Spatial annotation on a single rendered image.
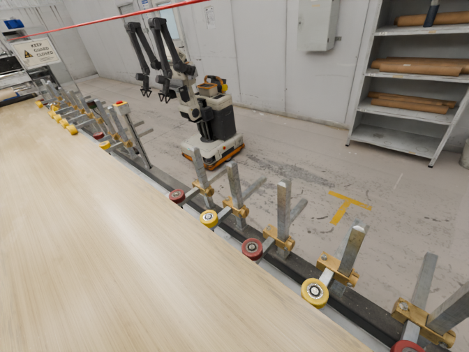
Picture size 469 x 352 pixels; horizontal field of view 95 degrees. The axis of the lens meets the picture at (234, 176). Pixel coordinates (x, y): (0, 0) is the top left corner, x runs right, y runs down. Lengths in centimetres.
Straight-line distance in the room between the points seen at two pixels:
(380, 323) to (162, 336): 73
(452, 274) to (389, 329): 123
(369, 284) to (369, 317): 89
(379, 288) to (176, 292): 144
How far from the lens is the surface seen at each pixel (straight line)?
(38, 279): 118
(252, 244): 87
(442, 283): 212
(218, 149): 269
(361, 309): 103
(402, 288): 199
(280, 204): 80
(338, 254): 95
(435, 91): 325
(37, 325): 106
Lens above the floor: 162
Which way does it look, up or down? 38 degrees down
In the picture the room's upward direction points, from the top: 9 degrees counter-clockwise
